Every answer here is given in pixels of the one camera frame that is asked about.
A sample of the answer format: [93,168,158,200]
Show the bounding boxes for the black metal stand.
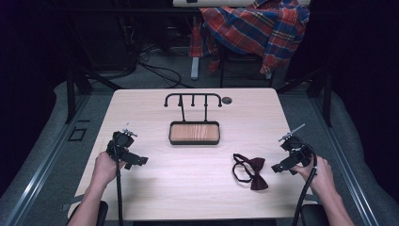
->
[64,60,123,125]
[276,69,333,128]

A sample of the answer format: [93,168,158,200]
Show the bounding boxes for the person's left hand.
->
[90,151,127,188]

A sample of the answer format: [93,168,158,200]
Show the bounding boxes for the red blue plaid shirt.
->
[188,0,311,75]

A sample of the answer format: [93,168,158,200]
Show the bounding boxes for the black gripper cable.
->
[291,142,318,226]
[112,134,124,226]

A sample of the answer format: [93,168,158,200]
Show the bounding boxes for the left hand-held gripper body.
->
[105,127,139,165]

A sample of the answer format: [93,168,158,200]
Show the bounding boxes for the dark red bow tie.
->
[231,153,269,191]

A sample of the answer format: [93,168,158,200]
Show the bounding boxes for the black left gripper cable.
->
[112,134,124,226]

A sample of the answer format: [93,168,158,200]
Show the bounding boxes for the aluminium rail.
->
[3,93,92,226]
[309,95,380,226]

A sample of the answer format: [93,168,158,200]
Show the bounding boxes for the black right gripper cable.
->
[291,142,318,226]

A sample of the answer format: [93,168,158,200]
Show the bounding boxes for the black hook rack wooden tray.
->
[163,92,223,146]

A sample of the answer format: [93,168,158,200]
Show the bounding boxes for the black tape rectangle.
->
[67,126,88,142]

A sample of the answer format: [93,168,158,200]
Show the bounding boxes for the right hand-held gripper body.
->
[278,123,313,168]

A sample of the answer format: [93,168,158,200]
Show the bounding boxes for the person's right hand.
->
[293,155,337,199]

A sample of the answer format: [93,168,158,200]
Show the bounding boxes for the black floor cables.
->
[116,12,196,89]

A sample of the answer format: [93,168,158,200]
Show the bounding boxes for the black chair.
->
[218,43,277,89]

